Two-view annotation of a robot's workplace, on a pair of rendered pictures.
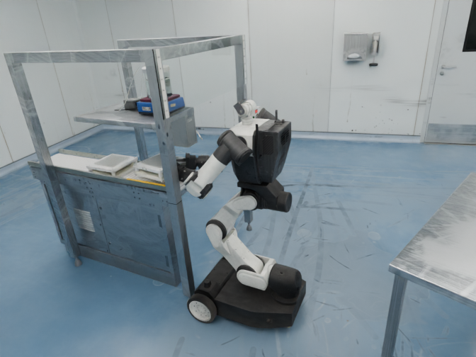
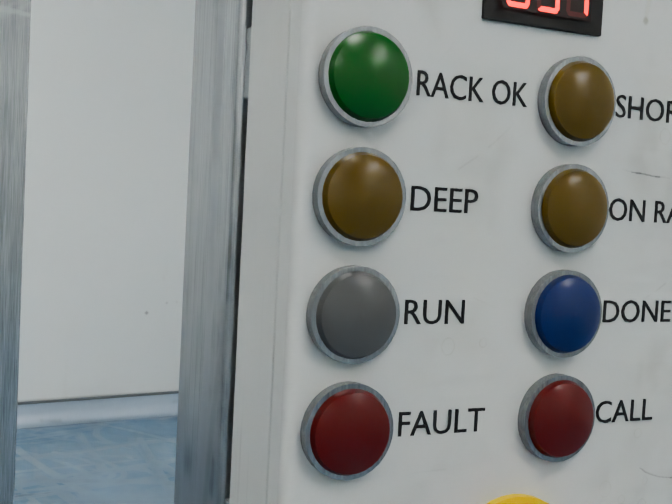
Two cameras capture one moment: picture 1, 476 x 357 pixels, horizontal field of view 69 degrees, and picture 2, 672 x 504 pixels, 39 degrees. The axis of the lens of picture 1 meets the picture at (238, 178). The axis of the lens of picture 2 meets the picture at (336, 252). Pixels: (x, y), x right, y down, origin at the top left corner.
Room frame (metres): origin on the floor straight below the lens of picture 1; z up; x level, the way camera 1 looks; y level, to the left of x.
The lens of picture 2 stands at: (2.36, -0.32, 1.01)
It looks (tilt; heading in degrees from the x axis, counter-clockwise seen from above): 3 degrees down; 37
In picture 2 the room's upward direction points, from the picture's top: 3 degrees clockwise
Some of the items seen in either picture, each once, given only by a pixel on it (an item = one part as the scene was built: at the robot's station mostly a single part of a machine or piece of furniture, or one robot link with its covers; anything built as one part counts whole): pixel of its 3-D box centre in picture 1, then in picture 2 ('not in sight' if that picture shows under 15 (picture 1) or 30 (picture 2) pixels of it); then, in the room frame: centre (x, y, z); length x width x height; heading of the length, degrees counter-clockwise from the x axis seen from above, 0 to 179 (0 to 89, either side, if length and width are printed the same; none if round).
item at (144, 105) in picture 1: (161, 103); not in sight; (2.05, 0.42, 1.32); 0.21 x 0.20 x 0.09; 152
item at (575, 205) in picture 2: not in sight; (574, 208); (2.66, -0.19, 1.01); 0.03 x 0.01 x 0.03; 152
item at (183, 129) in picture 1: (176, 128); not in sight; (2.11, 0.36, 1.14); 0.22 x 0.11 x 0.20; 62
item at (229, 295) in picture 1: (253, 280); not in sight; (1.76, -0.06, 0.19); 0.64 x 0.52 x 0.33; 62
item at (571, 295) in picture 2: not in sight; (567, 314); (2.66, -0.19, 0.98); 0.03 x 0.01 x 0.03; 152
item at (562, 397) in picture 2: not in sight; (560, 418); (2.66, -0.19, 0.94); 0.03 x 0.01 x 0.03; 152
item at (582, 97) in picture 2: not in sight; (581, 101); (2.66, -0.19, 1.05); 0.03 x 0.01 x 0.03; 152
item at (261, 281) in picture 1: (257, 270); not in sight; (1.74, -0.08, 0.28); 0.21 x 0.20 x 0.13; 62
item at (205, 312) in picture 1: (202, 308); not in sight; (1.63, 0.28, 0.10); 0.20 x 0.05 x 0.20; 62
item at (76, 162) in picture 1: (106, 172); not in sight; (2.27, 0.94, 0.81); 1.35 x 0.25 x 0.05; 62
